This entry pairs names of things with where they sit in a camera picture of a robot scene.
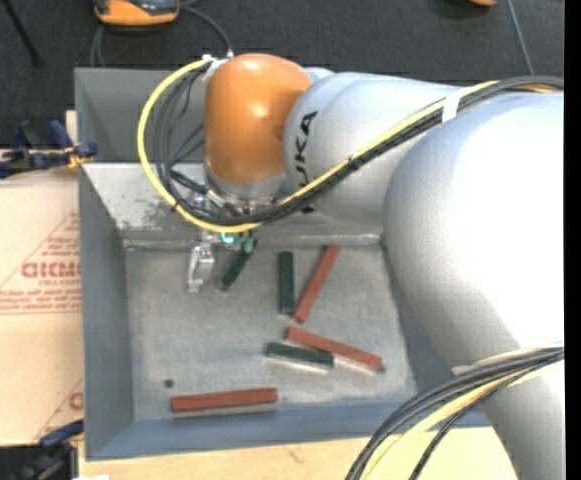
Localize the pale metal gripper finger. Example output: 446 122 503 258
201 245 217 283
186 245 205 294

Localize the dark green flat block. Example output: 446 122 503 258
276 250 297 316
218 248 254 292
264 340 336 374

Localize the grey metal bin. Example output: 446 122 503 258
73 66 491 459

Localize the red-brown flat block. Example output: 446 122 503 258
170 387 280 418
293 243 341 325
284 325 386 375

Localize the brown cardboard board, red print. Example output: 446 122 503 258
0 147 85 450

